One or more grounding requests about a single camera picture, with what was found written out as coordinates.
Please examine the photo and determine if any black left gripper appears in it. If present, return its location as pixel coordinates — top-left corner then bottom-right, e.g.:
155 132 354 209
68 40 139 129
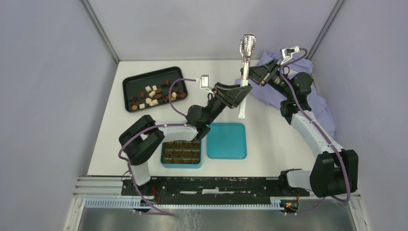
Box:
204 82 253 126

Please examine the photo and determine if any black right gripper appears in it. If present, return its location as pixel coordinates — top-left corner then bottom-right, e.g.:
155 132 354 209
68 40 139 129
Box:
241 58 293 100

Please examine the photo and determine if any steel tongs white handle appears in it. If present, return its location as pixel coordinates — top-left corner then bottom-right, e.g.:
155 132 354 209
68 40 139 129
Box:
238 33 257 120

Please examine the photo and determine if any teal chocolate box with dividers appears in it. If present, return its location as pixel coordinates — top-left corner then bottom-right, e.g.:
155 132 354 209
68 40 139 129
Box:
160 141 202 169

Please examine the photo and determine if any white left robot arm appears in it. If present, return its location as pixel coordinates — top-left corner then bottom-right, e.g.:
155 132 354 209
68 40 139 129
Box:
118 82 252 196

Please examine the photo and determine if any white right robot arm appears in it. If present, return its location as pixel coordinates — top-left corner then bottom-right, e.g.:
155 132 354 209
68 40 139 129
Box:
249 60 358 199

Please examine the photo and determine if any black chocolate tray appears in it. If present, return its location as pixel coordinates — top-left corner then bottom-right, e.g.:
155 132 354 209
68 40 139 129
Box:
122 66 188 113

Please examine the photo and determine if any teal box lid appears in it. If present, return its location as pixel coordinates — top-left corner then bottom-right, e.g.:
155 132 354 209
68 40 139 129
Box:
206 123 247 160

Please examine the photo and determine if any lavender crumpled cloth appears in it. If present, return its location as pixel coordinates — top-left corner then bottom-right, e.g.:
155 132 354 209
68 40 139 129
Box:
235 49 337 139

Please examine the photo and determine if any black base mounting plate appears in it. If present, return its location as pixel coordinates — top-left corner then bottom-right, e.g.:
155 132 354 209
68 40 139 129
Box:
138 176 310 197

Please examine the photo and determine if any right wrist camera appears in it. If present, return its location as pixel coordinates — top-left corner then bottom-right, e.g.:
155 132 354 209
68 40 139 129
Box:
280 46 300 62

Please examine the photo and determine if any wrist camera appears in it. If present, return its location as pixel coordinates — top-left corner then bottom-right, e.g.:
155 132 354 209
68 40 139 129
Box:
200 74 210 90
280 46 300 62

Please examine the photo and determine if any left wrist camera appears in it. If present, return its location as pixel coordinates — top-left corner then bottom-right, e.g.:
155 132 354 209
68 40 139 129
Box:
200 74 210 90

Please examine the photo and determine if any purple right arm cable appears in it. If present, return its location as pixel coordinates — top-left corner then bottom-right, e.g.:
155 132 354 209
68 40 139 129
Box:
280 48 352 216

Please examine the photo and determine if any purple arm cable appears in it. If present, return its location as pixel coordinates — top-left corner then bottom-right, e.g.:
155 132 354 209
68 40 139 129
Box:
118 77 198 216
280 48 352 216

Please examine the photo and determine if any white cable duct rail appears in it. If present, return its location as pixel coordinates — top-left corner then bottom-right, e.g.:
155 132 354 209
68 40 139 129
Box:
84 198 294 211

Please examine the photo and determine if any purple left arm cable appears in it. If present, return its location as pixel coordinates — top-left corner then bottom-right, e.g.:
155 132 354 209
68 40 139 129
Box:
118 77 198 216

